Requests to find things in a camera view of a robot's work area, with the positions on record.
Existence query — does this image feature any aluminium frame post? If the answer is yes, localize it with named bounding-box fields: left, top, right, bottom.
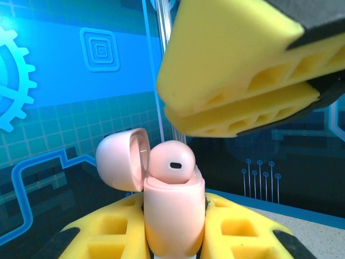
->
left=150, top=0, right=188, bottom=145

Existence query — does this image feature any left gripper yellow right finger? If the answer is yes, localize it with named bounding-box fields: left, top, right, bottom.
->
left=202, top=190, right=319, bottom=259

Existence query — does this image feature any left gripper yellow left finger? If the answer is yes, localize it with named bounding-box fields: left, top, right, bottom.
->
left=32, top=193, right=148, bottom=259

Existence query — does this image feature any white earbud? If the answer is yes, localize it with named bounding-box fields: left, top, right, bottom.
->
left=148, top=140, right=196, bottom=185

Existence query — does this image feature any pink earbud charging case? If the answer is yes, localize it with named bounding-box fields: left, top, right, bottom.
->
left=95, top=128, right=207, bottom=257

